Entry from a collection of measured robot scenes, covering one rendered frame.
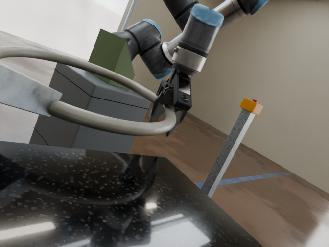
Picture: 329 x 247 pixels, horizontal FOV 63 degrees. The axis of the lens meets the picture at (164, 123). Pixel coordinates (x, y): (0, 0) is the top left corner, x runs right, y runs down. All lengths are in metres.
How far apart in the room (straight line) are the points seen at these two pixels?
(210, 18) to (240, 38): 7.34
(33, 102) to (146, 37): 1.14
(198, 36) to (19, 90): 0.47
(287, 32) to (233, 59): 1.49
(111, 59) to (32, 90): 1.01
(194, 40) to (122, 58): 0.73
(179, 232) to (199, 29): 0.50
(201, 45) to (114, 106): 0.75
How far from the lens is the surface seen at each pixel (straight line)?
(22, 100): 0.46
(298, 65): 7.32
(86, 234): 0.38
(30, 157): 0.51
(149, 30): 1.57
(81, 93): 1.35
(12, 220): 0.37
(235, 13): 1.40
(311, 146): 6.94
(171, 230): 0.46
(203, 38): 0.75
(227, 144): 2.20
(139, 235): 0.42
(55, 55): 0.92
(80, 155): 0.56
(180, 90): 0.73
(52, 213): 0.39
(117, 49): 1.44
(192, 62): 0.75
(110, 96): 1.35
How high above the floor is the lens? 1.07
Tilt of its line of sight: 12 degrees down
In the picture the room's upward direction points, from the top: 25 degrees clockwise
